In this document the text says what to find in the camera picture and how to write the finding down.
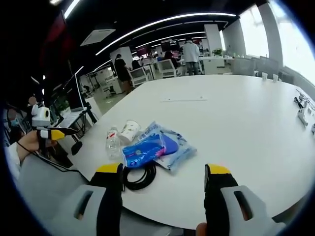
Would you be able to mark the long ceiling light strip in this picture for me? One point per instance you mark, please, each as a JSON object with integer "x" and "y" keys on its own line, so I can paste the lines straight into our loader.
{"x": 160, "y": 22}

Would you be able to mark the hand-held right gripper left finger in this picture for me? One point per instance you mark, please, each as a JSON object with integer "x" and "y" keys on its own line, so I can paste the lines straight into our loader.
{"x": 108, "y": 196}

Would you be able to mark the person's grey clothing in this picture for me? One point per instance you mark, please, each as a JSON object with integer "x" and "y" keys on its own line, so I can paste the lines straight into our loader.
{"x": 46, "y": 194}

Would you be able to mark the green potted plant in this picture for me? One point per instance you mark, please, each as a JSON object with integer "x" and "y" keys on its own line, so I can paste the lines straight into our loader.
{"x": 217, "y": 51}

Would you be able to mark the white office chair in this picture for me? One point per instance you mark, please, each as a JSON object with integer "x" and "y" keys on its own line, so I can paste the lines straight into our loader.
{"x": 138, "y": 76}
{"x": 167, "y": 68}

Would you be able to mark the blue plastic packet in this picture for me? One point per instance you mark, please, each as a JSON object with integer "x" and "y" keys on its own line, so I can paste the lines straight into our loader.
{"x": 144, "y": 151}

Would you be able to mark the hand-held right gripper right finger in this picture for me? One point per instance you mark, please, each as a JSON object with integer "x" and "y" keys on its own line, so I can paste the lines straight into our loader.
{"x": 221, "y": 191}

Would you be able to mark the black stand foot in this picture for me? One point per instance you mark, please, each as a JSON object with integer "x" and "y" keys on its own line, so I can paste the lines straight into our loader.
{"x": 76, "y": 148}

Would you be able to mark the person's right hand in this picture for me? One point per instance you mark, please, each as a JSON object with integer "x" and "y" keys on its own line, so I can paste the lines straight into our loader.
{"x": 201, "y": 229}

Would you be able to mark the white table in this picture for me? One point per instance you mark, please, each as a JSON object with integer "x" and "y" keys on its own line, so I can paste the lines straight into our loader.
{"x": 221, "y": 137}

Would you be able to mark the clear plastic bottle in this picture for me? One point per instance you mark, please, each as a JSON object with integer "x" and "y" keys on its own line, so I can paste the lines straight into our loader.
{"x": 113, "y": 143}

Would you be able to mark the white side desk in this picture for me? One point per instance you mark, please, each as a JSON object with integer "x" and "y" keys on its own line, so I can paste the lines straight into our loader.
{"x": 73, "y": 118}

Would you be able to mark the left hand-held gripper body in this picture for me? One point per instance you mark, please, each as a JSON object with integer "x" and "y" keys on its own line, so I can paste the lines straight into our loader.
{"x": 41, "y": 116}

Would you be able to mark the small clear cup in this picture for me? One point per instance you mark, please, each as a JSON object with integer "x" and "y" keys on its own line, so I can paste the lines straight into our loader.
{"x": 275, "y": 77}
{"x": 264, "y": 76}

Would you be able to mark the person's left hand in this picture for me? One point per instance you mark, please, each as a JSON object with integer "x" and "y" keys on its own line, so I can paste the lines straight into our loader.
{"x": 30, "y": 142}

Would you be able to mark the light blue plastic bag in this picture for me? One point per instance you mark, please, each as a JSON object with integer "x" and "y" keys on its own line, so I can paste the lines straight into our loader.
{"x": 179, "y": 148}

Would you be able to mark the dark monitor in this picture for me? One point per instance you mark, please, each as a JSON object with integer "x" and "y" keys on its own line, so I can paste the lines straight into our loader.
{"x": 75, "y": 99}

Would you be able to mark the ceiling air vent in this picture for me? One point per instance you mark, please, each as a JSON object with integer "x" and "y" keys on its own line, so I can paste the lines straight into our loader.
{"x": 97, "y": 37}

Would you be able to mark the white tool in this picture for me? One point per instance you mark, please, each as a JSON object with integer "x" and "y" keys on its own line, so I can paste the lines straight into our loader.
{"x": 303, "y": 118}

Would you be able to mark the white paper cup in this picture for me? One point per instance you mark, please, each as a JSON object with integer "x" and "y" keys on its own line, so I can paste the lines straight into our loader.
{"x": 129, "y": 130}

